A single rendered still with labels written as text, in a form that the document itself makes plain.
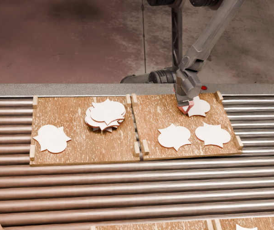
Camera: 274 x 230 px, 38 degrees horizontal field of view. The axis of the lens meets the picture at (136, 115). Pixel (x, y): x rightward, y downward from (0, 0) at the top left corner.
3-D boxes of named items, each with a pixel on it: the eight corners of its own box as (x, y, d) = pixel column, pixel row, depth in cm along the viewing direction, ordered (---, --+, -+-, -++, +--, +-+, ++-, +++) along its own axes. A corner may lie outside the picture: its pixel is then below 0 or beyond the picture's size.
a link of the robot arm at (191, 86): (201, 58, 161) (185, 54, 156) (215, 75, 153) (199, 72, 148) (185, 81, 167) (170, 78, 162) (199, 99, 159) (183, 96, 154)
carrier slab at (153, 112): (130, 97, 179) (130, 95, 177) (216, 95, 186) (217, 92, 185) (143, 160, 155) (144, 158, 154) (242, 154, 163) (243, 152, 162)
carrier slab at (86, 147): (33, 100, 171) (33, 97, 170) (128, 98, 178) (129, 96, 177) (29, 166, 147) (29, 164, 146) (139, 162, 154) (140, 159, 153)
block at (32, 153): (30, 149, 151) (29, 144, 149) (35, 148, 151) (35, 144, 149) (29, 161, 147) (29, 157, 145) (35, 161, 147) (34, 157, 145)
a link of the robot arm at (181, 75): (186, 64, 161) (173, 69, 160) (193, 75, 157) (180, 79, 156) (186, 76, 166) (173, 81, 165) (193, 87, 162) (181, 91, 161)
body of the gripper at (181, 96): (178, 104, 165) (178, 91, 160) (173, 86, 172) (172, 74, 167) (193, 101, 166) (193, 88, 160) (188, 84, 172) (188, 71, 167)
